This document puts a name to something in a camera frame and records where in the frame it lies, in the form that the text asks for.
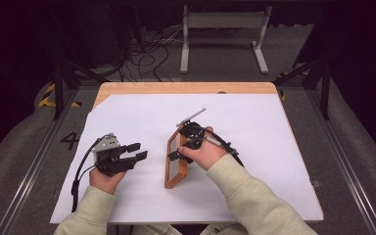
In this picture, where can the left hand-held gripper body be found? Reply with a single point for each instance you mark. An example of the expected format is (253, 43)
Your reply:
(111, 163)

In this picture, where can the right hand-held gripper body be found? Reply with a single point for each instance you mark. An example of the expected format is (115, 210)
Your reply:
(192, 132)

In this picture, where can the wooden picture frame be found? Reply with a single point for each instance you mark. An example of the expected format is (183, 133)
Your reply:
(176, 174)

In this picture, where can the person's right hand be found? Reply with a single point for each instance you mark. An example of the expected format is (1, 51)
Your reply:
(207, 153)

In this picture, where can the person's left hand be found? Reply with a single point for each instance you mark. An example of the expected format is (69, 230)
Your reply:
(106, 182)

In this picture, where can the wooden table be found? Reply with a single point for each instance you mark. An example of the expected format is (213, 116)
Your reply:
(176, 88)

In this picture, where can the white sheet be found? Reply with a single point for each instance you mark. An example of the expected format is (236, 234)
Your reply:
(258, 130)

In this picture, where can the person's beige trousers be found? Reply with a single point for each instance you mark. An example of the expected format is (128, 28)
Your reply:
(156, 231)

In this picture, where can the yellow black hazard tape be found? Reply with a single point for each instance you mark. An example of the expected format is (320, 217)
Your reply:
(47, 98)

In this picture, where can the black metal stand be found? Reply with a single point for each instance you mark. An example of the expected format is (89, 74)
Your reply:
(324, 91)
(58, 88)

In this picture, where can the white metal stand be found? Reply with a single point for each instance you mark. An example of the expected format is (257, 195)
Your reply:
(223, 21)

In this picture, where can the aluminium floor rail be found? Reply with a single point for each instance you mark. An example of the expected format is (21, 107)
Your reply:
(346, 163)
(36, 163)

